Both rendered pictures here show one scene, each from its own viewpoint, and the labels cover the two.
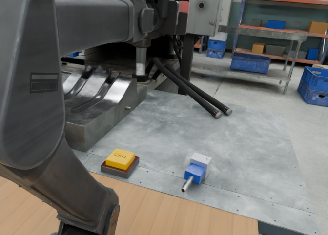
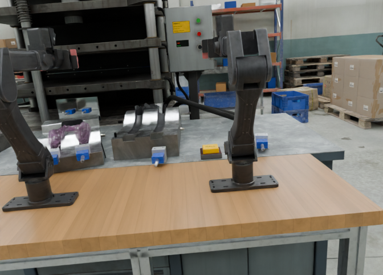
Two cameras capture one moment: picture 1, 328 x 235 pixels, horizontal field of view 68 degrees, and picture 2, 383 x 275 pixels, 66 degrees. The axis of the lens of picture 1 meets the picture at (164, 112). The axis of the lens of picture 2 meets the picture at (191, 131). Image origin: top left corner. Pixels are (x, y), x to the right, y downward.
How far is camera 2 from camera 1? 0.66 m
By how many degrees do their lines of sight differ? 17
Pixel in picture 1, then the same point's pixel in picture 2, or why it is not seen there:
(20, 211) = (176, 182)
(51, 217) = (198, 179)
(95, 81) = (150, 114)
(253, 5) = not seen: hidden behind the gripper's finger
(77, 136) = (171, 144)
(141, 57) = (159, 97)
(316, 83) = (286, 104)
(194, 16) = (195, 56)
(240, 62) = (214, 100)
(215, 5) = not seen: hidden behind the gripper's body
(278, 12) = not seen: hidden behind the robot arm
